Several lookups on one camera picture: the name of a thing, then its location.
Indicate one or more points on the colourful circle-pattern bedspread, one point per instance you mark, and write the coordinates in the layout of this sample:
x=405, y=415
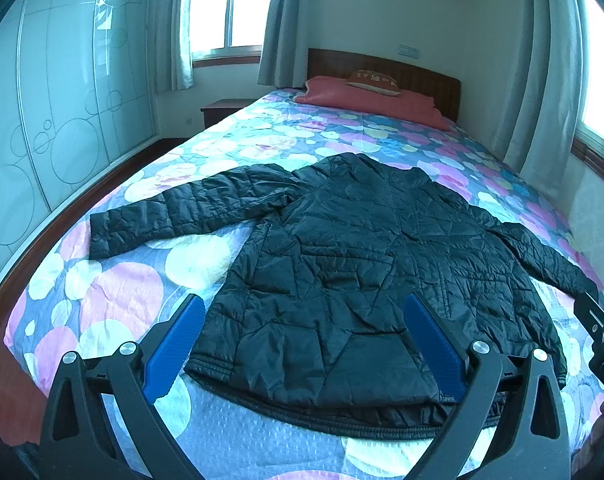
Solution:
x=73, y=303

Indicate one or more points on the red pillow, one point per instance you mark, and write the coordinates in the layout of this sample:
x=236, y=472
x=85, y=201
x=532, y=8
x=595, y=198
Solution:
x=337, y=93

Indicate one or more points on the dark wooden nightstand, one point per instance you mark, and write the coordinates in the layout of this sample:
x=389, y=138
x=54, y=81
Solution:
x=217, y=111

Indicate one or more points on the white wall socket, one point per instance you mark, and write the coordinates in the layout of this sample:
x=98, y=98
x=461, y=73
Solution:
x=409, y=52

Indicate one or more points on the grey curtain right wall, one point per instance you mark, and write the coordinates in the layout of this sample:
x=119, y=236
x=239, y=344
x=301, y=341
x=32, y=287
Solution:
x=539, y=119

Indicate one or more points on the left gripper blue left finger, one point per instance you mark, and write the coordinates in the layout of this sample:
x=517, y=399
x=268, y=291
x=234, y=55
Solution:
x=167, y=347

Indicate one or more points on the person's right hand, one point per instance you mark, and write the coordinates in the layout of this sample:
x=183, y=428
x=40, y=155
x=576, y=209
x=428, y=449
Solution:
x=585, y=454

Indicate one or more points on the grey curtain beside headboard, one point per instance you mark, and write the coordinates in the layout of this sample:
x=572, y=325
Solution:
x=282, y=52

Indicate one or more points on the black quilted puffer jacket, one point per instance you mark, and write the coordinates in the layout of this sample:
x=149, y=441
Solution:
x=308, y=327

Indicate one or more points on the white glass wardrobe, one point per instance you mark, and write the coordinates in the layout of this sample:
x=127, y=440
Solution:
x=74, y=101

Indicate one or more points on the small embroidered cushion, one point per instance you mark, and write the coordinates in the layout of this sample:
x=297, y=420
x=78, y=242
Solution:
x=373, y=81

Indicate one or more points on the grey curtain left of window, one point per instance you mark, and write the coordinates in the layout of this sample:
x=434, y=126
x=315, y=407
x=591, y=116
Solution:
x=172, y=45

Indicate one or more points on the window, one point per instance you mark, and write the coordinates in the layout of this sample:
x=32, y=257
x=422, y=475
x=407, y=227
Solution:
x=224, y=32
x=591, y=122

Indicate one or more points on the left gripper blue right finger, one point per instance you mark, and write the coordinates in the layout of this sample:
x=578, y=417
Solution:
x=438, y=346

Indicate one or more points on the left window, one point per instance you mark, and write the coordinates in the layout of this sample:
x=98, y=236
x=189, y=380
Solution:
x=224, y=32

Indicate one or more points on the dark wooden headboard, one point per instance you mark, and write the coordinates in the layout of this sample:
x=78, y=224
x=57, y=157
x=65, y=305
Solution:
x=446, y=91

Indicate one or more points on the right window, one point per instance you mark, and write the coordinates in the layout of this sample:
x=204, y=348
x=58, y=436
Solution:
x=591, y=122

